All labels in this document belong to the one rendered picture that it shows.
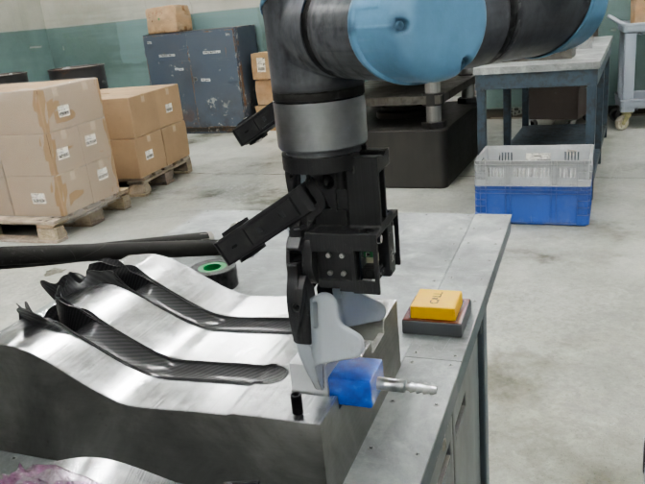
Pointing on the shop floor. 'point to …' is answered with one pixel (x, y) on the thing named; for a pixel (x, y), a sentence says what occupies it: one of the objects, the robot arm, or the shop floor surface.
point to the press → (423, 130)
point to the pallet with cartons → (146, 135)
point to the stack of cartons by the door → (261, 79)
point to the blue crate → (537, 204)
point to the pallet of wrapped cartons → (55, 158)
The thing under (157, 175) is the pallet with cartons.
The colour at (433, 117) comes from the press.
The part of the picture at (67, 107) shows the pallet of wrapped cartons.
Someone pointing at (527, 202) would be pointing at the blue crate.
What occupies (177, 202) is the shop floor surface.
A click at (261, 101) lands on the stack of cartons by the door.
